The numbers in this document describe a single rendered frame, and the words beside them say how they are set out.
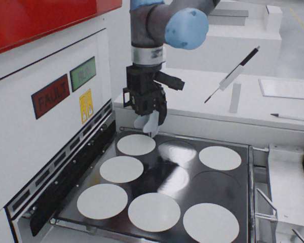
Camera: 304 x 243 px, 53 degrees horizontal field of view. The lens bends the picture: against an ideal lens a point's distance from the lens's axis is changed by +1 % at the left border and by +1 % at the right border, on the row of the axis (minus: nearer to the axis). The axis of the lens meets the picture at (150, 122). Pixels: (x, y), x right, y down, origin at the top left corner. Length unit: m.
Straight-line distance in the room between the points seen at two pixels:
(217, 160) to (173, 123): 0.18
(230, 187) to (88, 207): 0.30
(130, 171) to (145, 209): 0.12
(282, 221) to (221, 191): 0.13
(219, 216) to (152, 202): 0.13
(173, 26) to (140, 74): 0.16
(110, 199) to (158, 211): 0.10
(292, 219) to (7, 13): 0.56
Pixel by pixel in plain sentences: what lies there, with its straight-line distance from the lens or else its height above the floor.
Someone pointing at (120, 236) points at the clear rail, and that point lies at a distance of 0.57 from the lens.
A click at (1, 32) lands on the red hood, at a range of 0.43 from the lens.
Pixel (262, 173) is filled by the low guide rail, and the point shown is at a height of 0.85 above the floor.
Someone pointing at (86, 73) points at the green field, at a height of 1.10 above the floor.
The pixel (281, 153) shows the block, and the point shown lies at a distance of 0.83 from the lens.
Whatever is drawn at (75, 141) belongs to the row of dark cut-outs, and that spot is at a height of 0.96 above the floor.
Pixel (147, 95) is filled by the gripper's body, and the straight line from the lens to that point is 0.71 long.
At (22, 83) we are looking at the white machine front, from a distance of 0.54.
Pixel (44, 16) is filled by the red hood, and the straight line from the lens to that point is 0.50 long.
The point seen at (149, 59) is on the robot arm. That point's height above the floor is 1.13.
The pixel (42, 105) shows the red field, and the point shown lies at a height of 1.09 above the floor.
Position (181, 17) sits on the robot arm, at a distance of 0.58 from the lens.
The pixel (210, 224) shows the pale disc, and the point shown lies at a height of 0.90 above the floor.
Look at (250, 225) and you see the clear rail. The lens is 0.61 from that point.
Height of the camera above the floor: 1.33
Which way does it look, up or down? 29 degrees down
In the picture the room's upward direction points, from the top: straight up
